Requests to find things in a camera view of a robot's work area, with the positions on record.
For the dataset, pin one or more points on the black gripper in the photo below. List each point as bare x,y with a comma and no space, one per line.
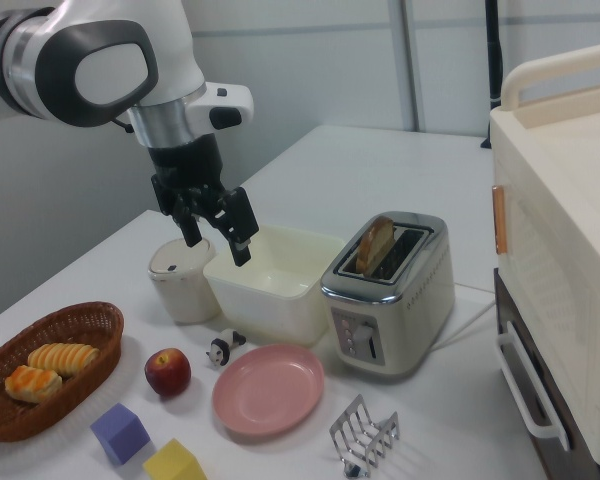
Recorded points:
187,165

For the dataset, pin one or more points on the brown bread slice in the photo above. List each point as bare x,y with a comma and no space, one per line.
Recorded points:
375,240

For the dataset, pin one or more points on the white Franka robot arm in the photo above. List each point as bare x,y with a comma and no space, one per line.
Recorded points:
170,50

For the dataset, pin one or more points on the striped long bread roll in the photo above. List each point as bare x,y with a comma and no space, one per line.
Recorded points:
62,357

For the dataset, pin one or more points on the cream and chrome toaster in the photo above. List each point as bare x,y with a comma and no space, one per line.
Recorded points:
420,310

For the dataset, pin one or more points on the orange glazed bread roll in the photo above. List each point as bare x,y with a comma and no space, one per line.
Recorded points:
32,385

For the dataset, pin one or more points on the small white lidded bin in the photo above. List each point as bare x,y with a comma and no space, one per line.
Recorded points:
180,295

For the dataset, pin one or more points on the white plastic storage box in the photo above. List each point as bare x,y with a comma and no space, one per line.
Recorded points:
260,295

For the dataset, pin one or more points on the panda figurine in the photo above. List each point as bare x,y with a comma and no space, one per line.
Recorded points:
222,347

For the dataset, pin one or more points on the red apple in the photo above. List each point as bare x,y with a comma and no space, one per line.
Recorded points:
167,372

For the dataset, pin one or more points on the brown wicker basket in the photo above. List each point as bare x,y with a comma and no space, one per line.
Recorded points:
105,340

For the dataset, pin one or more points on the pink plate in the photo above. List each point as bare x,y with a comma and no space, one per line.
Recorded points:
265,390

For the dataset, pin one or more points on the purple foam cube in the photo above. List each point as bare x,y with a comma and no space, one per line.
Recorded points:
120,435

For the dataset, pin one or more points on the yellow foam cube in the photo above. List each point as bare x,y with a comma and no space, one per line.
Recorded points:
172,462

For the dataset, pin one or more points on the metal toast rack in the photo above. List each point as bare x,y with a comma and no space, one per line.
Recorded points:
341,430

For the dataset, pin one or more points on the cream toy oven cabinet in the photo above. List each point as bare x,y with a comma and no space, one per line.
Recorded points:
555,200

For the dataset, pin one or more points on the black camera stand pole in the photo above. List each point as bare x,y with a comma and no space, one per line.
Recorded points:
494,50

